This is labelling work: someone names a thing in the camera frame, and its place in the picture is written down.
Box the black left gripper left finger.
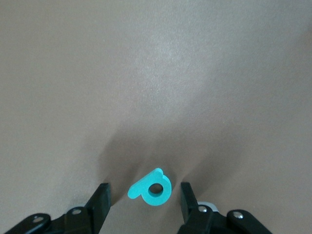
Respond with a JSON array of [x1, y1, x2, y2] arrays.
[[51, 183, 112, 234]]

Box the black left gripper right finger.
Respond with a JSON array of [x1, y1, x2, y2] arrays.
[[176, 182, 226, 234]]

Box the teal foam letter p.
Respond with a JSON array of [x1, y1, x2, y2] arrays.
[[127, 168, 173, 206]]

